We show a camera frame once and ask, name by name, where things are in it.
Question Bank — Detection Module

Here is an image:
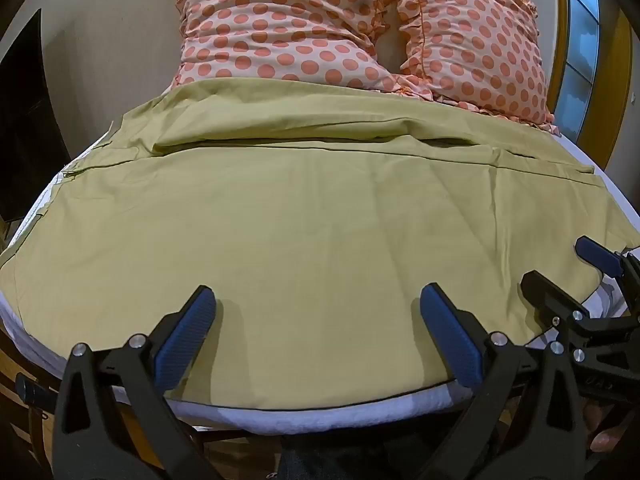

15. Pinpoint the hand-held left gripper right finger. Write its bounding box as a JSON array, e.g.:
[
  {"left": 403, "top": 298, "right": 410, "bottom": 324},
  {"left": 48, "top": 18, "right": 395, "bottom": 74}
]
[{"left": 419, "top": 282, "right": 587, "bottom": 480}]

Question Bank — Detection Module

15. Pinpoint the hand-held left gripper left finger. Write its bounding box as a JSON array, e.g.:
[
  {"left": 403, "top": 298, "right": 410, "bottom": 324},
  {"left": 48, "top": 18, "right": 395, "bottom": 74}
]
[{"left": 52, "top": 285, "right": 218, "bottom": 480}]

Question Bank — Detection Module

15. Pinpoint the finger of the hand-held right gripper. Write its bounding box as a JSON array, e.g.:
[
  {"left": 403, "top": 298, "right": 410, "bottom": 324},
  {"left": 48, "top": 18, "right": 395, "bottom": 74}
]
[
  {"left": 574, "top": 236, "right": 640, "bottom": 293},
  {"left": 519, "top": 270, "right": 640, "bottom": 361}
]

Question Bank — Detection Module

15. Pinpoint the olive green bed sheet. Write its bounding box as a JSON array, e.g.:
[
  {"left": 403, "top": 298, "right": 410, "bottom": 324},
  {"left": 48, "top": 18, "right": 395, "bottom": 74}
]
[{"left": 0, "top": 80, "right": 640, "bottom": 411}]

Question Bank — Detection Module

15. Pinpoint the person's right hand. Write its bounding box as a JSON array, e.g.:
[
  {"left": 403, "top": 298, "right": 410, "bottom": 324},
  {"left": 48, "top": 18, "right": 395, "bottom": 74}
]
[{"left": 582, "top": 402, "right": 640, "bottom": 461}]

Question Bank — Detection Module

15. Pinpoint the white bed mattress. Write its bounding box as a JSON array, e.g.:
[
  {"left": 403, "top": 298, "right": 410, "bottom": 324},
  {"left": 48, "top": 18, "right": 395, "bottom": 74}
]
[{"left": 0, "top": 130, "right": 640, "bottom": 437}]

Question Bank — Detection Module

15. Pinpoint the glass window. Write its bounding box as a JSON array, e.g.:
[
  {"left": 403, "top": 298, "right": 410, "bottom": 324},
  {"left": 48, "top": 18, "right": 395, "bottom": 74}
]
[{"left": 555, "top": 0, "right": 601, "bottom": 133}]

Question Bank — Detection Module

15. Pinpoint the ruffled polka dot pillow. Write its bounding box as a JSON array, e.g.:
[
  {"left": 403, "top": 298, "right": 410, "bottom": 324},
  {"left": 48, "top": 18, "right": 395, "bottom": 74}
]
[{"left": 385, "top": 0, "right": 560, "bottom": 137}]

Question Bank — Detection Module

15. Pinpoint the dark television screen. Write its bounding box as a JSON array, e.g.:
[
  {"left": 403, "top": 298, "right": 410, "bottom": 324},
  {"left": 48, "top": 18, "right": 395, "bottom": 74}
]
[{"left": 0, "top": 9, "right": 70, "bottom": 223}]

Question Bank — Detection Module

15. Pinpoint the large polka dot pillow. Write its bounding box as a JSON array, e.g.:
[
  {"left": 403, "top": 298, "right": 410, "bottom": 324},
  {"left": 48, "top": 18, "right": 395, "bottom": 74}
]
[{"left": 172, "top": 0, "right": 401, "bottom": 93}]

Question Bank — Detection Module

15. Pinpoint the yellow wooden window frame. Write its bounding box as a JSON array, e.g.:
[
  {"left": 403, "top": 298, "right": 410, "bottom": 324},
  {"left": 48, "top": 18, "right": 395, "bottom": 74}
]
[{"left": 485, "top": 0, "right": 635, "bottom": 173}]

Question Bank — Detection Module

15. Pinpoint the wooden bed frame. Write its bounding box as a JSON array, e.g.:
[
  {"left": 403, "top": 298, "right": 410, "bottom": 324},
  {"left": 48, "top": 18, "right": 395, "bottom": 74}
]
[{"left": 0, "top": 327, "right": 66, "bottom": 480}]

